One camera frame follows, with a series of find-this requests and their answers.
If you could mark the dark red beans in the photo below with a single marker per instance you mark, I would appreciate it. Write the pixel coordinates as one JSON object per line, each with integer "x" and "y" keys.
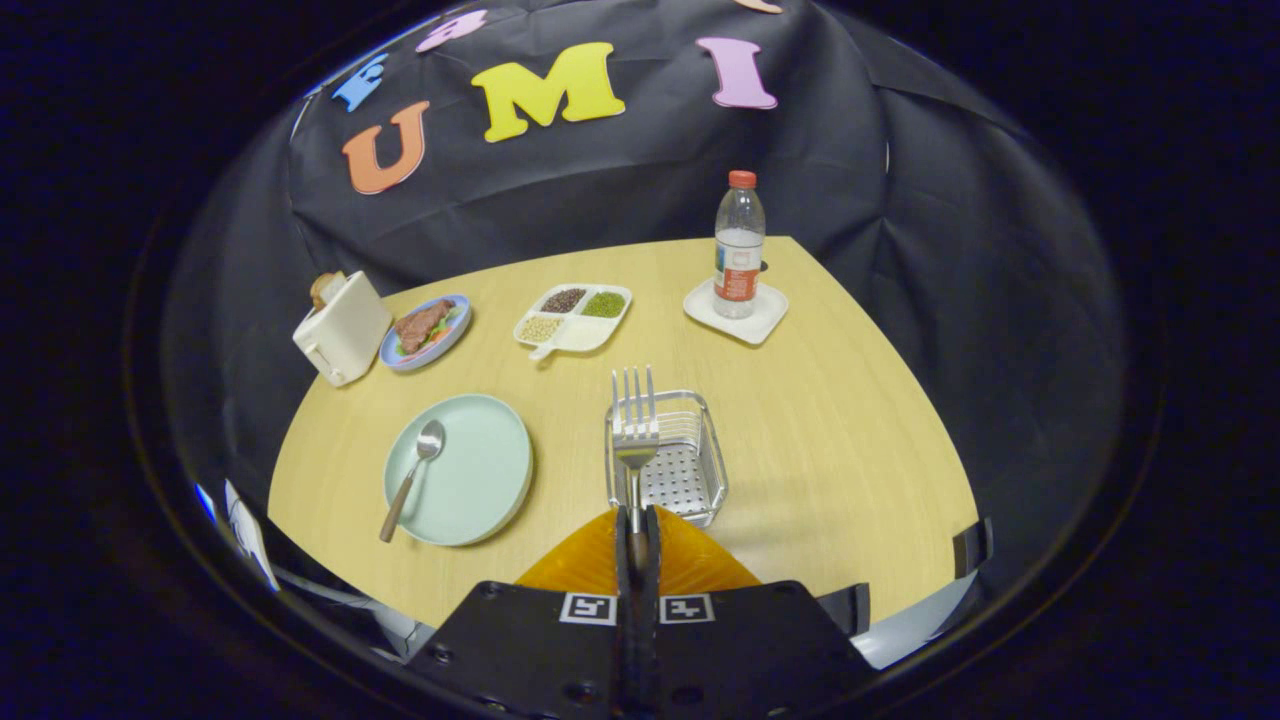
{"x": 563, "y": 300}

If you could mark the black table edge clamp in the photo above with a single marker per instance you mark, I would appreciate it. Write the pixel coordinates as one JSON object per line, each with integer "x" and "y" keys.
{"x": 972, "y": 546}
{"x": 848, "y": 608}

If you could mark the brown steak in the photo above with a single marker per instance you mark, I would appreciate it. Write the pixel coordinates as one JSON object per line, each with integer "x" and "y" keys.
{"x": 420, "y": 325}

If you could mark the white toaster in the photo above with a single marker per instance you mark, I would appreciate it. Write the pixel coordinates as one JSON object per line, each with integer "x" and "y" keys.
{"x": 345, "y": 330}

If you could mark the pale green plate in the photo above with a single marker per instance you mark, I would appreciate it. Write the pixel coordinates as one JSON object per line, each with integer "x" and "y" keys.
{"x": 475, "y": 470}

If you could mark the white divided tray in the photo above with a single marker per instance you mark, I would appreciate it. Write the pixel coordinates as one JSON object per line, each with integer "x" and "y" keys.
{"x": 590, "y": 335}

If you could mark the brown bread slice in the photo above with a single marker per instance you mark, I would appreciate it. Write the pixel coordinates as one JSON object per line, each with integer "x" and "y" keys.
{"x": 325, "y": 288}

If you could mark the blue plate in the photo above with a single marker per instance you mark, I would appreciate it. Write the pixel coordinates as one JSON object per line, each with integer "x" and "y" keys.
{"x": 441, "y": 350}

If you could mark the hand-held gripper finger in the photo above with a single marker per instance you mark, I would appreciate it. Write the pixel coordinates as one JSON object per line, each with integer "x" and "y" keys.
{"x": 625, "y": 640}
{"x": 650, "y": 640}

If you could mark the yellow beans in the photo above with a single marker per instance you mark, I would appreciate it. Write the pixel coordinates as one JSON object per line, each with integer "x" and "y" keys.
{"x": 540, "y": 328}

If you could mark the clear water bottle red cap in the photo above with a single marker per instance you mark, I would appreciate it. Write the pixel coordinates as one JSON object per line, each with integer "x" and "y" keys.
{"x": 740, "y": 250}

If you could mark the white box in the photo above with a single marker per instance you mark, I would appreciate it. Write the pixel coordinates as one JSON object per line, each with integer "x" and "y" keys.
{"x": 250, "y": 535}

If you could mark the white square coaster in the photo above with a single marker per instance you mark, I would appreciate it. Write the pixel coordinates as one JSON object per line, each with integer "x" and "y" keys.
{"x": 765, "y": 320}

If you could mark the green beans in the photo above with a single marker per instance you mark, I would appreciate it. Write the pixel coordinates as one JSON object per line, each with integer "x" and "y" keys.
{"x": 604, "y": 304}

